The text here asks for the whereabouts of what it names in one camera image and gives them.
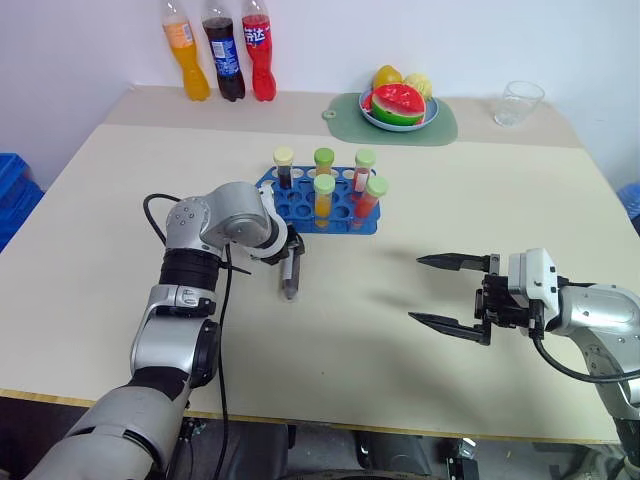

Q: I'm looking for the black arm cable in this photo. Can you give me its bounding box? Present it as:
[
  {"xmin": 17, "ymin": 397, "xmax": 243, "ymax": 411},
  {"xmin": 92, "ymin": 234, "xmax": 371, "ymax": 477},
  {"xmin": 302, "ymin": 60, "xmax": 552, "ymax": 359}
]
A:
[
  {"xmin": 528, "ymin": 298, "xmax": 640, "ymax": 385},
  {"xmin": 143, "ymin": 193, "xmax": 254, "ymax": 480}
]

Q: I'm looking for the small black box under table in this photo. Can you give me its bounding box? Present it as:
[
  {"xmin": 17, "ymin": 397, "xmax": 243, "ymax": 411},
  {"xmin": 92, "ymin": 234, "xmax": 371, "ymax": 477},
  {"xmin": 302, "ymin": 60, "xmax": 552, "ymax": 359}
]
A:
[{"xmin": 438, "ymin": 438, "xmax": 482, "ymax": 480}]

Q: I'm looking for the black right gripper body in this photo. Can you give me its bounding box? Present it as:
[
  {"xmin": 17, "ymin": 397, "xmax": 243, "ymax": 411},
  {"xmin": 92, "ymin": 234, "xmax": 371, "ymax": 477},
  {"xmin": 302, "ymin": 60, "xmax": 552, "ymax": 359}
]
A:
[{"xmin": 473, "ymin": 272, "xmax": 533, "ymax": 332}]

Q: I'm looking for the dark liquid test tube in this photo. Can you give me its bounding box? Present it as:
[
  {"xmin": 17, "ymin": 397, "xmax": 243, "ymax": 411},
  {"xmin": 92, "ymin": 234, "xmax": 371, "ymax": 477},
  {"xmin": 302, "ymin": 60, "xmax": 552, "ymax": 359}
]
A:
[{"xmin": 279, "ymin": 256, "xmax": 300, "ymax": 303}]

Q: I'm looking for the light blue plate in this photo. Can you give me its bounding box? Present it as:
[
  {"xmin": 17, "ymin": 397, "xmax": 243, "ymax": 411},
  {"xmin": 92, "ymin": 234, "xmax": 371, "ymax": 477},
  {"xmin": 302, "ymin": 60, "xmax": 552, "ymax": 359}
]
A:
[{"xmin": 358, "ymin": 88, "xmax": 442, "ymax": 133}]

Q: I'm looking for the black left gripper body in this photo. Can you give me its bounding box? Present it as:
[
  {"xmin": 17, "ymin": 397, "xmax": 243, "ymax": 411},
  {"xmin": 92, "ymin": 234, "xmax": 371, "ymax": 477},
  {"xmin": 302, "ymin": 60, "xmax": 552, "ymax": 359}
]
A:
[{"xmin": 285, "ymin": 231, "xmax": 307, "ymax": 262}]

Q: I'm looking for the red tube green cap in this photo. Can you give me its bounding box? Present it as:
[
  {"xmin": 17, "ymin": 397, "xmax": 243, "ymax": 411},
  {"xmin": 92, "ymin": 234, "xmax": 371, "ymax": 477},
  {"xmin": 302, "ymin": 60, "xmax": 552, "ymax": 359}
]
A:
[
  {"xmin": 352, "ymin": 175, "xmax": 390, "ymax": 231},
  {"xmin": 353, "ymin": 148, "xmax": 378, "ymax": 195}
]

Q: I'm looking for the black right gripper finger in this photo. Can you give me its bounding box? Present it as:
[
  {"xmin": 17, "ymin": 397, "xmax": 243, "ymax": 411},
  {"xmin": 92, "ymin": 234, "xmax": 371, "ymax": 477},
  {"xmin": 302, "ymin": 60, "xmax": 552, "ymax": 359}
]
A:
[
  {"xmin": 407, "ymin": 311, "xmax": 493, "ymax": 348},
  {"xmin": 415, "ymin": 251, "xmax": 502, "ymax": 276}
]

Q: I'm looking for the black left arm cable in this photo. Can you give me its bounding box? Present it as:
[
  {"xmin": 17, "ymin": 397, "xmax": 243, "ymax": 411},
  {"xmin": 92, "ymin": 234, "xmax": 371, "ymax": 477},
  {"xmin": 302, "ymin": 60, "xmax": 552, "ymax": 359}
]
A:
[{"xmin": 143, "ymin": 193, "xmax": 254, "ymax": 480}]

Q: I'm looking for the yellow orange toy fruit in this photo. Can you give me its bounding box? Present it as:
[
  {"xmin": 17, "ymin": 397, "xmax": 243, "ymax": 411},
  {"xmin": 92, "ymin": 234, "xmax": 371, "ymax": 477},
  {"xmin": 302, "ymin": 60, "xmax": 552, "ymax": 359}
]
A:
[{"xmin": 371, "ymin": 64, "xmax": 405, "ymax": 89}]

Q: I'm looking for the blue test tube rack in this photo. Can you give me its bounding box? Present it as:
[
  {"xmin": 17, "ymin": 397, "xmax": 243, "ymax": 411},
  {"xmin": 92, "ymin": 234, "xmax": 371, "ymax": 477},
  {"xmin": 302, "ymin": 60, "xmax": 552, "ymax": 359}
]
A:
[{"xmin": 255, "ymin": 165, "xmax": 389, "ymax": 237}]

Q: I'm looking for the dark rounded shape under table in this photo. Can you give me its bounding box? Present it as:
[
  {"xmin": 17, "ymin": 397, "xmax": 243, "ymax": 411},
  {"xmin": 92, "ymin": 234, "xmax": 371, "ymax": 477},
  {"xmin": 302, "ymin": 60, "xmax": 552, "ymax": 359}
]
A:
[{"xmin": 351, "ymin": 431, "xmax": 437, "ymax": 480}]

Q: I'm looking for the cola bottle blue label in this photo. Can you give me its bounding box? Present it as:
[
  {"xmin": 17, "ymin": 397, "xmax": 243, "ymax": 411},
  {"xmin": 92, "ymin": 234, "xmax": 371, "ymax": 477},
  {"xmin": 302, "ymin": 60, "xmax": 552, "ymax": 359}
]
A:
[{"xmin": 200, "ymin": 0, "xmax": 248, "ymax": 104}]

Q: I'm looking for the toy watermelon slice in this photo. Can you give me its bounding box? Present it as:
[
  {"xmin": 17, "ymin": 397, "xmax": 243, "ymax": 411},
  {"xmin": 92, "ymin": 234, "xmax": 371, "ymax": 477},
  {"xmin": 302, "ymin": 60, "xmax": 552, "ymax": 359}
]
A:
[{"xmin": 370, "ymin": 83, "xmax": 428, "ymax": 128}]

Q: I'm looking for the orange tube green cap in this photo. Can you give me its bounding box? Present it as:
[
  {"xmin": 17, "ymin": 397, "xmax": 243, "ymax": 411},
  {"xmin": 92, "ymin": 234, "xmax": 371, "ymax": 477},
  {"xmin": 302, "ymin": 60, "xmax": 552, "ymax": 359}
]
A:
[
  {"xmin": 313, "ymin": 173, "xmax": 337, "ymax": 231},
  {"xmin": 313, "ymin": 147, "xmax": 336, "ymax": 179}
]

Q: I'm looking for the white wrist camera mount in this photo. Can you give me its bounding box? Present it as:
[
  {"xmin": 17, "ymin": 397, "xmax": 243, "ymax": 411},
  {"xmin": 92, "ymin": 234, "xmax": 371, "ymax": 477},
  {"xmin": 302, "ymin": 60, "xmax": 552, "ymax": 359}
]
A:
[
  {"xmin": 248, "ymin": 222, "xmax": 297, "ymax": 267},
  {"xmin": 506, "ymin": 247, "xmax": 562, "ymax": 334}
]

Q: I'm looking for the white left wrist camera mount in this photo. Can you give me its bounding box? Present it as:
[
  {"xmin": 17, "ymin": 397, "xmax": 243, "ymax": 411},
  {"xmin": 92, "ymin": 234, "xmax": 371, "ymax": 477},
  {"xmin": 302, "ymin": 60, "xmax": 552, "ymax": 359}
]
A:
[{"xmin": 248, "ymin": 222, "xmax": 297, "ymax": 267}]

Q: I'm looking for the green silicone mat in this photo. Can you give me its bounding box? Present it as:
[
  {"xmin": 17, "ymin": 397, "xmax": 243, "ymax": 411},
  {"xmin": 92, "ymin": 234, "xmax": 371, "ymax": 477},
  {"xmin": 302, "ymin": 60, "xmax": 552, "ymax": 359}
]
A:
[{"xmin": 320, "ymin": 90, "xmax": 460, "ymax": 148}]

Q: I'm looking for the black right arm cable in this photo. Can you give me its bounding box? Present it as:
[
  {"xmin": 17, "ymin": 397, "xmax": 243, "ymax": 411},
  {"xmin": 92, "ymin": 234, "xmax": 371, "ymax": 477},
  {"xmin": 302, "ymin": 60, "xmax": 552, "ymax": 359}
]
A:
[{"xmin": 528, "ymin": 298, "xmax": 640, "ymax": 385}]

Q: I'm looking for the clear glass cup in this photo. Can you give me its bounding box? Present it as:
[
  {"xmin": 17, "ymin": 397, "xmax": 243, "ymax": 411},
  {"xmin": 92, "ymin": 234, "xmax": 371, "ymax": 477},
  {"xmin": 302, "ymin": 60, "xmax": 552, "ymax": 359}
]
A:
[{"xmin": 493, "ymin": 80, "xmax": 547, "ymax": 129}]

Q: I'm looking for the red soda bottle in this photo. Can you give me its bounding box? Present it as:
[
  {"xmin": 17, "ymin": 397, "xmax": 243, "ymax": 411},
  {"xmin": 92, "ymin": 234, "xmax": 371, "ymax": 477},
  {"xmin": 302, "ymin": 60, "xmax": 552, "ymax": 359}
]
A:
[{"xmin": 240, "ymin": 0, "xmax": 278, "ymax": 104}]

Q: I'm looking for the orange soda bottle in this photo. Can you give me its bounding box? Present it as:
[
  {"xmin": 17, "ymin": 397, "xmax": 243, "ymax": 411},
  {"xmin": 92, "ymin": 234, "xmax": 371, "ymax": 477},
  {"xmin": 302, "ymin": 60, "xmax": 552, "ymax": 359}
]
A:
[{"xmin": 160, "ymin": 0, "xmax": 212, "ymax": 103}]

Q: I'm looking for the pale yellow ridged toy fruit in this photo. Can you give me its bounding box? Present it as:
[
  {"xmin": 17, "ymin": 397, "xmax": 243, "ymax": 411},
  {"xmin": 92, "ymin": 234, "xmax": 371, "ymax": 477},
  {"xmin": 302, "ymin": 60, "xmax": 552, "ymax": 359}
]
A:
[{"xmin": 402, "ymin": 72, "xmax": 436, "ymax": 100}]

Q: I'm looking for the dark tube pale yellow cap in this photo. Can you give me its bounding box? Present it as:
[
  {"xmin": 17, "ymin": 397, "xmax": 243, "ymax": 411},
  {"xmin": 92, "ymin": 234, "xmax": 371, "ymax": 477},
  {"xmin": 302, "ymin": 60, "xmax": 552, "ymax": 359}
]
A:
[{"xmin": 272, "ymin": 145, "xmax": 296, "ymax": 191}]

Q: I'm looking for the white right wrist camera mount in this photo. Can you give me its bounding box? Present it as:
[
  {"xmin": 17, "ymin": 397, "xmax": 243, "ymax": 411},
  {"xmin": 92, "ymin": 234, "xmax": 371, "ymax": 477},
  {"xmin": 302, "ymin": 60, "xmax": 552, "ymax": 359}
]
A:
[{"xmin": 506, "ymin": 247, "xmax": 562, "ymax": 334}]

